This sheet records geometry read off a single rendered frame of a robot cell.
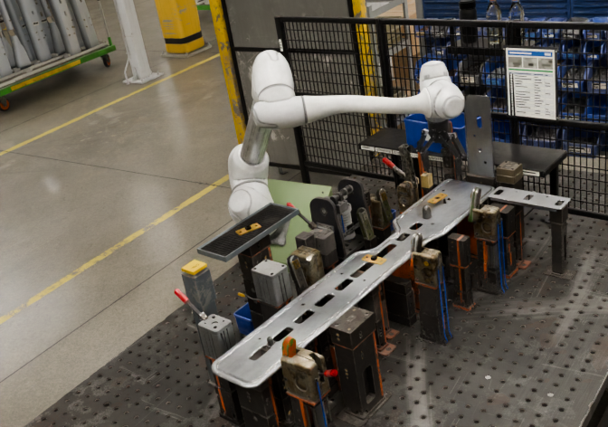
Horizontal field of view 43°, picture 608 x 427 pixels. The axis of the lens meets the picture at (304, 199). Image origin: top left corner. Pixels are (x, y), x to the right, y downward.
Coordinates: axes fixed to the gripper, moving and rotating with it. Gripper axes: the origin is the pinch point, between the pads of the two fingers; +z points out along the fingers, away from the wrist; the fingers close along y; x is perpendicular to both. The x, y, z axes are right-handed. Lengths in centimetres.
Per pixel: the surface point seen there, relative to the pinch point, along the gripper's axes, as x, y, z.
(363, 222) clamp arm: -34.5, -12.7, 7.7
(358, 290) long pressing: -65, 7, 13
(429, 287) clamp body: -44, 19, 21
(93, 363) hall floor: -66, -184, 114
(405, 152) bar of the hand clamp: 0.1, -15.7, -4.8
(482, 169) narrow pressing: 26.2, 1.9, 11.0
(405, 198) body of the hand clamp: -3.0, -15.9, 13.6
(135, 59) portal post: 316, -620, 89
